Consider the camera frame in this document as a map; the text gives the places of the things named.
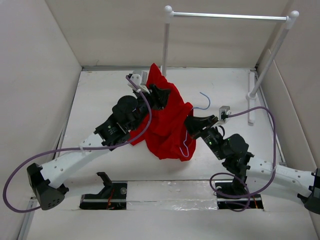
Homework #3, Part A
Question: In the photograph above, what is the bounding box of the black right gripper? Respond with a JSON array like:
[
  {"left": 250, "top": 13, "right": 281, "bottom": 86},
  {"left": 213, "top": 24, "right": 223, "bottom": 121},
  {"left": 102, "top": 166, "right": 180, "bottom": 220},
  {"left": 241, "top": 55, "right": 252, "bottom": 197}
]
[{"left": 180, "top": 113, "right": 226, "bottom": 160}]

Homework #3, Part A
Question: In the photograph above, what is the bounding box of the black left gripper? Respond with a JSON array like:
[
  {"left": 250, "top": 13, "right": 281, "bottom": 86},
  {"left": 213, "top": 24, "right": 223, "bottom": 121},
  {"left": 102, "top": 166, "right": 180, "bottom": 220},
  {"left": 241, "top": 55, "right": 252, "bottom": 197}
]
[{"left": 129, "top": 84, "right": 170, "bottom": 132}]

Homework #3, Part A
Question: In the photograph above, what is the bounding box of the red t shirt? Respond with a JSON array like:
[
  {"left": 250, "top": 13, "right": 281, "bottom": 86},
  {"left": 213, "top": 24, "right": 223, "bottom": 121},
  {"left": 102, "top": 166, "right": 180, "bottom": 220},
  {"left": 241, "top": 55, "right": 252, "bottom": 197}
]
[{"left": 130, "top": 63, "right": 196, "bottom": 162}]

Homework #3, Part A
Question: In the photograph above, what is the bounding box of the blue wire hanger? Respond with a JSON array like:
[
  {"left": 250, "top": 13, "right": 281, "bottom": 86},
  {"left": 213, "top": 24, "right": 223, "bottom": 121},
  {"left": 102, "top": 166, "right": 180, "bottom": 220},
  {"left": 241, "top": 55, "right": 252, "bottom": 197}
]
[{"left": 180, "top": 91, "right": 212, "bottom": 158}]

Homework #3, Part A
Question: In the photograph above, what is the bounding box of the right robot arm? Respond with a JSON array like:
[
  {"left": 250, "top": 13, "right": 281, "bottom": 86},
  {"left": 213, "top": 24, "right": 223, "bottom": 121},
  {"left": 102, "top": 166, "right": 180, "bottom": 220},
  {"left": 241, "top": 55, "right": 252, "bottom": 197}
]
[{"left": 184, "top": 115, "right": 320, "bottom": 214}]

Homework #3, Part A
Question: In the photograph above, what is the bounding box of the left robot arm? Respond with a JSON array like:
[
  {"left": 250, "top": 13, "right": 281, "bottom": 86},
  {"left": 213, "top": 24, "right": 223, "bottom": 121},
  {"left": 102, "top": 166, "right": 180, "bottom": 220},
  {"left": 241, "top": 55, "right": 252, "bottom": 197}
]
[{"left": 26, "top": 84, "right": 171, "bottom": 211}]

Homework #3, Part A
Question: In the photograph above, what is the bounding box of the white clothes rack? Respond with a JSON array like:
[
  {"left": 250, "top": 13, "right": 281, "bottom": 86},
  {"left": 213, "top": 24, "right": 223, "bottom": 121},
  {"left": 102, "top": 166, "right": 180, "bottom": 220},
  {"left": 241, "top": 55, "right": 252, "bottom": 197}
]
[{"left": 161, "top": 5, "right": 300, "bottom": 125}]

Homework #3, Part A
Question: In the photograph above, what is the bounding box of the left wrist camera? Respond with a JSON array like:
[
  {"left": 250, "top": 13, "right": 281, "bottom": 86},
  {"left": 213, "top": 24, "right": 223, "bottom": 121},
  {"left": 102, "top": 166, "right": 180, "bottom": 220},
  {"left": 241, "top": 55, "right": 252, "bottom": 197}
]
[{"left": 126, "top": 70, "right": 150, "bottom": 94}]

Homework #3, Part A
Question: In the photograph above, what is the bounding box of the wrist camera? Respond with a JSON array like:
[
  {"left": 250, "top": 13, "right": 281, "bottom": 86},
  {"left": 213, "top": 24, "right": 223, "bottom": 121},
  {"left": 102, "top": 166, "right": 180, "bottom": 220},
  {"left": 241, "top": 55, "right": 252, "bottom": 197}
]
[
  {"left": 217, "top": 105, "right": 231, "bottom": 126},
  {"left": 126, "top": 70, "right": 150, "bottom": 94}
]

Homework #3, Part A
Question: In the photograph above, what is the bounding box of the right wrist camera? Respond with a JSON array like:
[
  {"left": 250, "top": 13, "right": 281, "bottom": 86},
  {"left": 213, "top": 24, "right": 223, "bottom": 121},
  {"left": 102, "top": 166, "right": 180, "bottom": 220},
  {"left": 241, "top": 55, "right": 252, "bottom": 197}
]
[{"left": 217, "top": 105, "right": 231, "bottom": 126}]

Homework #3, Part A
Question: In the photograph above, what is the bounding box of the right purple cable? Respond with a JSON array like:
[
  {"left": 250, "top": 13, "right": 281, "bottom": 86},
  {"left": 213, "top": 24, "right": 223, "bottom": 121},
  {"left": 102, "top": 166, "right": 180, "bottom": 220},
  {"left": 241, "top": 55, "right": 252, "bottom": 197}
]
[{"left": 209, "top": 106, "right": 278, "bottom": 213}]

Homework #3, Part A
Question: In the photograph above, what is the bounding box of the purple cable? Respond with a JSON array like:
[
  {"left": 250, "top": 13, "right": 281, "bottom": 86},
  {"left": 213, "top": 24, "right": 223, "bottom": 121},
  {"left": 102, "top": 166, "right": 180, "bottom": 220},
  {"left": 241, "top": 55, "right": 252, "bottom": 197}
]
[
  {"left": 2, "top": 76, "right": 153, "bottom": 214},
  {"left": 209, "top": 106, "right": 278, "bottom": 213}
]

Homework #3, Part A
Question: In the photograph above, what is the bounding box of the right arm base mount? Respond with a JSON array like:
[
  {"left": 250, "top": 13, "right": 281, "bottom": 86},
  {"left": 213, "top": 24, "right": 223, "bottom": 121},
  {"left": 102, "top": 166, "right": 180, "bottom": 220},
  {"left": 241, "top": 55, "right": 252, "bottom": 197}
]
[{"left": 214, "top": 174, "right": 265, "bottom": 211}]

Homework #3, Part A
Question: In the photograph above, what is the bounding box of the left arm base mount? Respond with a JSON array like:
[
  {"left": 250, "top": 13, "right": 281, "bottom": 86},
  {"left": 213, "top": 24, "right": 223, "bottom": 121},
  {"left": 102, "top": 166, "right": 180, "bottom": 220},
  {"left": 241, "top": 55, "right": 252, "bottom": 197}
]
[{"left": 79, "top": 172, "right": 128, "bottom": 211}]

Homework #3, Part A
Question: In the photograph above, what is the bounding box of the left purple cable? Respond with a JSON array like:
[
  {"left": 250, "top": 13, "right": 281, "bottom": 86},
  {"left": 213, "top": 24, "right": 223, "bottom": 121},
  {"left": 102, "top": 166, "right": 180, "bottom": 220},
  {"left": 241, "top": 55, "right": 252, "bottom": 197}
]
[{"left": 2, "top": 76, "right": 153, "bottom": 214}]

